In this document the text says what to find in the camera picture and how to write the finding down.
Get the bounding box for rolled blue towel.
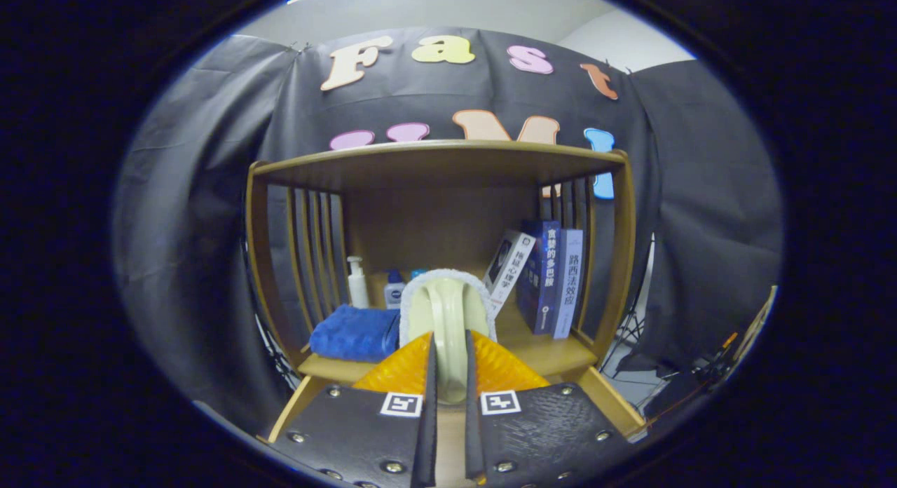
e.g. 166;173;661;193
310;304;402;363

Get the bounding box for light blue book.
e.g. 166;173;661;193
552;229;584;340

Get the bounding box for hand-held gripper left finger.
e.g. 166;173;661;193
270;332;439;488

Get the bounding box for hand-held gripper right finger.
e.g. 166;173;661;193
464;330;635;487

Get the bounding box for black device with orange part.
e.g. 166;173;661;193
690;332;740;398

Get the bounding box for wooden cabinet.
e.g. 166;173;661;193
245;140;637;384

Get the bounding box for black backdrop cloth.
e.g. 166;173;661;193
112;27;784;433

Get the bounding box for black light stand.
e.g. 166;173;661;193
603;236;656;377

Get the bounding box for white pump bottle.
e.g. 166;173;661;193
347;256;369;309

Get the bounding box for white bottle with blue cap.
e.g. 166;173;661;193
383;269;407;310

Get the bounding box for wooden countertop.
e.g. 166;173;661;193
298;302;600;380

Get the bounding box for dark blue book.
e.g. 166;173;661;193
516;220;561;335

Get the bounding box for pale green handled white brush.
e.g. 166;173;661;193
399;269;498;405

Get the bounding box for white book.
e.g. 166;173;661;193
484;230;537;317

